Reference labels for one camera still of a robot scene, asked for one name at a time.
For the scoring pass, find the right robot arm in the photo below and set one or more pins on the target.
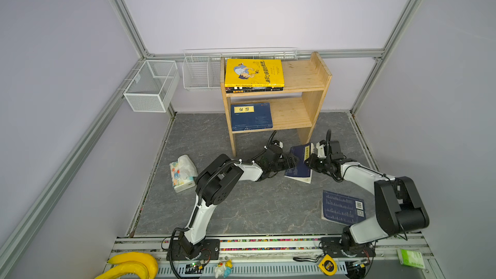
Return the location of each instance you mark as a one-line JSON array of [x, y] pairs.
[[398, 205]]

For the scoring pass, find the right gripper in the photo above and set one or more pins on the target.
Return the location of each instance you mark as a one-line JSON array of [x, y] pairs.
[[310, 162]]

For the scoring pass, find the yellow folder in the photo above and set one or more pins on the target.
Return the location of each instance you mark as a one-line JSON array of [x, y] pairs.
[[254, 73]]

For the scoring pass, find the wooden two-tier bookshelf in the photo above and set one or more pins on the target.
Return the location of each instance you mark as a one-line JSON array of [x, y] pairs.
[[297, 106]]

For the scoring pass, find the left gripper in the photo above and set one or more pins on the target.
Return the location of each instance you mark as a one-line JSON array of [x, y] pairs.
[[292, 161]]

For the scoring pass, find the yellow banana toy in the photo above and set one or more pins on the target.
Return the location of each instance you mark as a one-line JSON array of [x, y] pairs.
[[143, 265]]

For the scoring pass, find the green white packet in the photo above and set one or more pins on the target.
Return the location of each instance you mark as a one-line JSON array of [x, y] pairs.
[[411, 258]]

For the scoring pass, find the small white toy figure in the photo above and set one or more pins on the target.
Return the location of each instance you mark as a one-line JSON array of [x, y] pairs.
[[223, 269]]

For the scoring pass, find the navy notebook white lines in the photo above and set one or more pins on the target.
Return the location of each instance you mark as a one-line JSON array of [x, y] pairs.
[[342, 209]]

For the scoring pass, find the blue book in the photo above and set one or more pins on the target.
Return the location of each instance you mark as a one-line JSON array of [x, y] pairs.
[[251, 116]]

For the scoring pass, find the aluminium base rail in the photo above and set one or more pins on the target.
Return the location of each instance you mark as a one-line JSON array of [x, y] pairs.
[[288, 256]]

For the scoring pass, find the yellow tape measure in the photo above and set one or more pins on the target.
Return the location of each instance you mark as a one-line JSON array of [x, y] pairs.
[[328, 266]]

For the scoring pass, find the white wire rack basket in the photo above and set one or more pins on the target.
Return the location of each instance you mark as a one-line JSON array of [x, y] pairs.
[[201, 67]]

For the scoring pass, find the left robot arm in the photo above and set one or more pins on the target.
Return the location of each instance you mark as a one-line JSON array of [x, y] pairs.
[[213, 185]]

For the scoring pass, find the black wolf cover book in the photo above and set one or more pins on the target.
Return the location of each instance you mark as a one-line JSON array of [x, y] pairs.
[[235, 90]]

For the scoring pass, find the white mesh box basket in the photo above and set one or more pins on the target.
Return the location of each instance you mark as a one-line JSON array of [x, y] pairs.
[[153, 86]]

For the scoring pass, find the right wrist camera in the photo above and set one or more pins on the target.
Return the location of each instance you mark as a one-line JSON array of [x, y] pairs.
[[322, 149]]

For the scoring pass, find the navy book yellow label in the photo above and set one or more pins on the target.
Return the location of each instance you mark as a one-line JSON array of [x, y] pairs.
[[301, 172]]

